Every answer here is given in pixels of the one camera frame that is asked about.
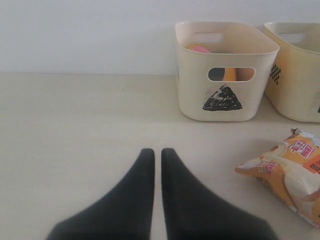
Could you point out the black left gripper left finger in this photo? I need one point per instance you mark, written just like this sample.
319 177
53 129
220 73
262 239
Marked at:
124 213

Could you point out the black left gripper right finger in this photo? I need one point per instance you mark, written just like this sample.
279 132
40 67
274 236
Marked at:
191 210

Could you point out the orange instant noodle packet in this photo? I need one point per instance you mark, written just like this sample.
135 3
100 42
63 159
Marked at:
291 170

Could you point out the yellow Lays chips can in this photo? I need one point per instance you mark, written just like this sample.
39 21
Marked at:
230 74

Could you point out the pink Lays chips can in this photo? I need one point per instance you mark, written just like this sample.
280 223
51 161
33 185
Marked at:
197 47

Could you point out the middle cream plastic bin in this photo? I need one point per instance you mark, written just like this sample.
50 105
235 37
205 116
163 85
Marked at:
293 87

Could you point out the cream plastic bin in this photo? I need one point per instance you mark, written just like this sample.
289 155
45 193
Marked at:
293 87
202 93

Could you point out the left cream plastic bin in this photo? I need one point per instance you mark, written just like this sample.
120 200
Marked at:
202 93

